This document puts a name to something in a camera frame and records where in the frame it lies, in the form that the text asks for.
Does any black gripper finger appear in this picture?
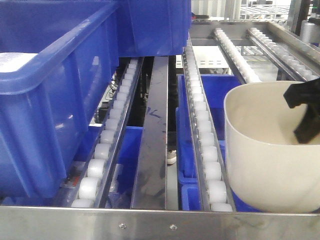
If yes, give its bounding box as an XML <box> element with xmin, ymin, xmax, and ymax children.
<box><xmin>283</xmin><ymin>78</ymin><xmax>320</xmax><ymax>144</ymax></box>

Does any white plastic bin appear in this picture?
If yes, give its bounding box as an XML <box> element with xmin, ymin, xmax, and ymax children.
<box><xmin>223</xmin><ymin>81</ymin><xmax>320</xmax><ymax>213</ymax></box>

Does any blue bin rear centre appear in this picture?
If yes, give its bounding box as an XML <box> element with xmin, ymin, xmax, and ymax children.
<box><xmin>116</xmin><ymin>0</ymin><xmax>191</xmax><ymax>57</ymax></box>

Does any blue bin front left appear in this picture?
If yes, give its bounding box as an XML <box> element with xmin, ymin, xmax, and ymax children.
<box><xmin>0</xmin><ymin>0</ymin><xmax>119</xmax><ymax>198</ymax></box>

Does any far right roller track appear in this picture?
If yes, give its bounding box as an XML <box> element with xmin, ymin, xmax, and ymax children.
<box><xmin>247</xmin><ymin>27</ymin><xmax>320</xmax><ymax>82</ymax></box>

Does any right white roller track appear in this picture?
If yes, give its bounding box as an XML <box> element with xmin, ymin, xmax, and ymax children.
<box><xmin>214</xmin><ymin>28</ymin><xmax>261</xmax><ymax>83</ymax></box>

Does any white roller track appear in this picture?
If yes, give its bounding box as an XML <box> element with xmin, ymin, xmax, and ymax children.
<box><xmin>68</xmin><ymin>57</ymin><xmax>144</xmax><ymax>208</ymax></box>
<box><xmin>182</xmin><ymin>45</ymin><xmax>236</xmax><ymax>212</ymax></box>
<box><xmin>214</xmin><ymin>28</ymin><xmax>261</xmax><ymax>83</ymax></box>

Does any centre white roller track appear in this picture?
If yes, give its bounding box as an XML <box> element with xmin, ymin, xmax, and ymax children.
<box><xmin>182</xmin><ymin>45</ymin><xmax>236</xmax><ymax>212</ymax></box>

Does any grey sneaker shoe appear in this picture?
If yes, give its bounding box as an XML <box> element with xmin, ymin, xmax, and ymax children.
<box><xmin>166</xmin><ymin>150</ymin><xmax>177</xmax><ymax>166</ymax></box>

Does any left white roller track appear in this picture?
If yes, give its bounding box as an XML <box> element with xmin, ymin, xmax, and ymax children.
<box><xmin>68</xmin><ymin>57</ymin><xmax>144</xmax><ymax>208</ymax></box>

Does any dark steel centre rail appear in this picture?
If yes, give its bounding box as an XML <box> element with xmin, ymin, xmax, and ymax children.
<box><xmin>130</xmin><ymin>56</ymin><xmax>169</xmax><ymax>210</ymax></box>

